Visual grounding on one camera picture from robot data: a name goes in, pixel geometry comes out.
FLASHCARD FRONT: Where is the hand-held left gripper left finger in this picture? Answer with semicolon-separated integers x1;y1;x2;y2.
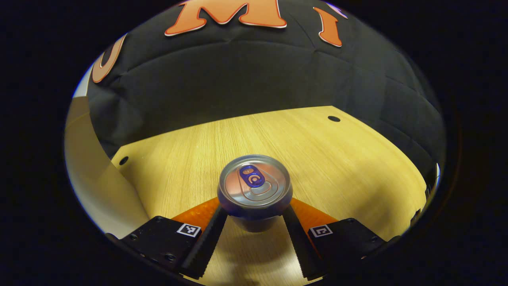
119;197;229;280

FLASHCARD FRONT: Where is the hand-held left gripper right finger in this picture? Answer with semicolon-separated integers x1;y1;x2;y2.
283;197;401;280

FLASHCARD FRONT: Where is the blue pop can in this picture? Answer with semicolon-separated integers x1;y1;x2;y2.
217;155;293;233

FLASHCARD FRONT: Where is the wooden desktop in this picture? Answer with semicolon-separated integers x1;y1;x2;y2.
111;105;428;286

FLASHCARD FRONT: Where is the black backdrop cloth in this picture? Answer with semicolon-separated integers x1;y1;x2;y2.
87;0;446;179

